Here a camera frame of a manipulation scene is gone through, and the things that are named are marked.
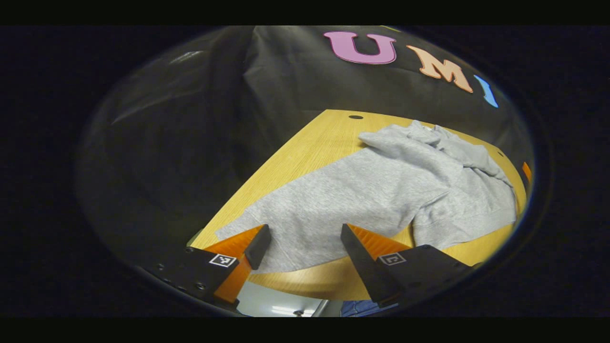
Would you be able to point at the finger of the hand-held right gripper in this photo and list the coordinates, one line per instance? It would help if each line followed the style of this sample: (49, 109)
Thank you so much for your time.
(526, 171)

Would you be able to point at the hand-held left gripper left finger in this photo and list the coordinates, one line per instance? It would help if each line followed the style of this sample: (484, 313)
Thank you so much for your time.
(259, 245)

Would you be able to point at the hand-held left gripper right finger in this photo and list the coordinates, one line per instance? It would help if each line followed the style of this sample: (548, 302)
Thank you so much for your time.
(362, 267)

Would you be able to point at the grey sweatshirt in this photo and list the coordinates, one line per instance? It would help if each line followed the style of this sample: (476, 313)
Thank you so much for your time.
(357, 200)

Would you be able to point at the person's blue jeans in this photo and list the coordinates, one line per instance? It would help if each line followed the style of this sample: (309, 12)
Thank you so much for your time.
(367, 308)

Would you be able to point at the black backdrop cloth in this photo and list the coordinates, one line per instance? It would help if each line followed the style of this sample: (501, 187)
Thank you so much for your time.
(286, 81)

